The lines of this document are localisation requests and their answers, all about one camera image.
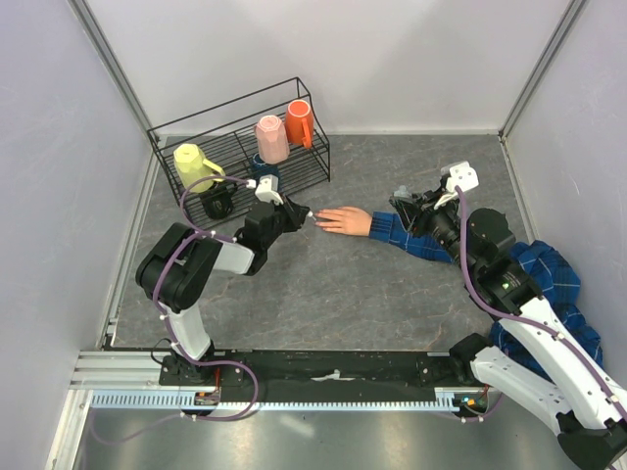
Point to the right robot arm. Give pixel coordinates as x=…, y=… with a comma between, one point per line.
x=577, y=400

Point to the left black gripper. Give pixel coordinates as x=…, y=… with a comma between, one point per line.
x=295, y=213

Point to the orange mug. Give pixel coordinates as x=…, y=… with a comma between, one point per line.
x=299, y=123

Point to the yellow faceted mug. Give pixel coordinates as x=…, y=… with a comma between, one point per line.
x=191, y=165

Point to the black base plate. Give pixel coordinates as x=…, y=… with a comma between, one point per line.
x=322, y=374

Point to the black wire dish rack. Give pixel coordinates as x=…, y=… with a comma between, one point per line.
x=226, y=135

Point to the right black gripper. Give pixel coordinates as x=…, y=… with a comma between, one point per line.
x=424, y=204

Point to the mannequin hand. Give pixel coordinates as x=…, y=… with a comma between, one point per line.
x=348, y=221

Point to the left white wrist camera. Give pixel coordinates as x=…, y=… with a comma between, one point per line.
x=267, y=190

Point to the blue plaid sleeve forearm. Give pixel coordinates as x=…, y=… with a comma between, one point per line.
x=386, y=227

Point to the pink mug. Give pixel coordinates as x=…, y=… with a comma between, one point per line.
x=272, y=140

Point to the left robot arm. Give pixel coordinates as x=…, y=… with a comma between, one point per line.
x=175, y=272

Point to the nail polish bottle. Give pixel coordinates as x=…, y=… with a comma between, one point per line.
x=402, y=193

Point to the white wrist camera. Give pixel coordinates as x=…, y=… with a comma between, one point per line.
x=459, y=175
x=267, y=190

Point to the black round object under rack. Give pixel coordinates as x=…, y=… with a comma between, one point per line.
x=218, y=206

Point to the light blue cable duct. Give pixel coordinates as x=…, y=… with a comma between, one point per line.
x=439, y=400

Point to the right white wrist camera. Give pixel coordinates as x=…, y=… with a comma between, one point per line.
x=459, y=175

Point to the blue plaid cloth pile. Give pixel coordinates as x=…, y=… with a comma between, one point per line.
x=561, y=286

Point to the blue item in rack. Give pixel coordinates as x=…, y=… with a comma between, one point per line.
x=261, y=169

